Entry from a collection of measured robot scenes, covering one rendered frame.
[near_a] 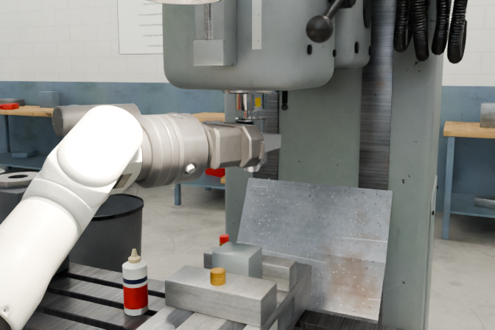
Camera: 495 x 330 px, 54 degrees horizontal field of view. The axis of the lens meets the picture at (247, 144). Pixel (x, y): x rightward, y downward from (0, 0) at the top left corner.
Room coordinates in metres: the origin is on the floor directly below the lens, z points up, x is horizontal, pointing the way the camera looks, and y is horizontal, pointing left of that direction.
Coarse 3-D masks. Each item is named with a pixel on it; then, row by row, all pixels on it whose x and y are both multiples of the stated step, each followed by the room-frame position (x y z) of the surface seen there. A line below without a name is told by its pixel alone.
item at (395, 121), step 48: (384, 0) 0.97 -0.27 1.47; (432, 0) 0.94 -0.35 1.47; (384, 48) 0.97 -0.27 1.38; (288, 96) 1.05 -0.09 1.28; (336, 96) 1.01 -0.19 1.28; (384, 96) 0.97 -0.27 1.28; (432, 96) 0.95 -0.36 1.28; (288, 144) 1.05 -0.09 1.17; (336, 144) 1.01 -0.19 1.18; (384, 144) 0.97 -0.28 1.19; (432, 144) 0.97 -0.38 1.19; (240, 192) 1.10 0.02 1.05; (432, 192) 1.11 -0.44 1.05; (432, 240) 1.23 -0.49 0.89; (384, 288) 0.97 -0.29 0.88
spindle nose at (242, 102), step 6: (234, 96) 0.69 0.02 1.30; (240, 96) 0.67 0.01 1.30; (246, 96) 0.66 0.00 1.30; (252, 96) 0.66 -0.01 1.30; (258, 96) 0.67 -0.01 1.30; (264, 96) 0.67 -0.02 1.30; (240, 102) 0.67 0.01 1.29; (246, 102) 0.66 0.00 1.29; (252, 102) 0.66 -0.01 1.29; (264, 102) 0.67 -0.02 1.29; (240, 108) 0.67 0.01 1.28; (246, 108) 0.66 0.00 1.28; (252, 108) 0.66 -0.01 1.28; (258, 108) 0.67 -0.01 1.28; (264, 108) 0.67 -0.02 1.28
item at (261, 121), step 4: (240, 116) 0.69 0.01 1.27; (260, 116) 0.69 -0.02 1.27; (264, 116) 0.69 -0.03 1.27; (236, 120) 0.68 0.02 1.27; (240, 120) 0.67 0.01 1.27; (244, 120) 0.67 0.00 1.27; (248, 120) 0.66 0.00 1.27; (252, 120) 0.66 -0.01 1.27; (256, 120) 0.67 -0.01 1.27; (260, 120) 0.67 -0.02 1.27; (264, 120) 0.67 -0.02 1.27; (252, 124) 0.66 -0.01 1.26; (256, 124) 0.66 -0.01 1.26; (260, 124) 0.67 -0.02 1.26; (264, 124) 0.67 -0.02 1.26
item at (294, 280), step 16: (208, 256) 0.75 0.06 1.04; (272, 256) 0.73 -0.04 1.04; (272, 272) 0.70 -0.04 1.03; (288, 272) 0.69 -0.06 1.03; (304, 272) 0.77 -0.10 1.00; (288, 288) 0.69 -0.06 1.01; (304, 288) 0.76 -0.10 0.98; (288, 304) 0.70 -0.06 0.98; (304, 304) 0.76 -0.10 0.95; (160, 320) 0.61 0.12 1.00; (176, 320) 0.61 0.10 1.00; (192, 320) 0.61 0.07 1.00; (208, 320) 0.61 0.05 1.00; (224, 320) 0.61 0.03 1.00; (272, 320) 0.62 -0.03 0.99; (288, 320) 0.70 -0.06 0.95
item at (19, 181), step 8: (0, 176) 0.92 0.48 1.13; (8, 176) 0.92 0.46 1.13; (16, 176) 0.93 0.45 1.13; (24, 176) 0.93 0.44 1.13; (32, 176) 0.92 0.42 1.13; (0, 184) 0.87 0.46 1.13; (8, 184) 0.87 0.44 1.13; (16, 184) 0.87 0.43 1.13; (24, 184) 0.88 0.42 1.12; (0, 192) 0.85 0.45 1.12; (8, 192) 0.85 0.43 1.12; (16, 192) 0.84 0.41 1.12; (24, 192) 0.85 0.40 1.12; (0, 200) 0.85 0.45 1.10; (8, 200) 0.85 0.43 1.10; (16, 200) 0.84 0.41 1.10; (0, 208) 0.85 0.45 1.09; (8, 208) 0.85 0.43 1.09; (0, 216) 0.85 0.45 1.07; (0, 224) 0.85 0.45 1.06; (64, 264) 0.93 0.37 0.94; (56, 272) 0.91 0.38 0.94
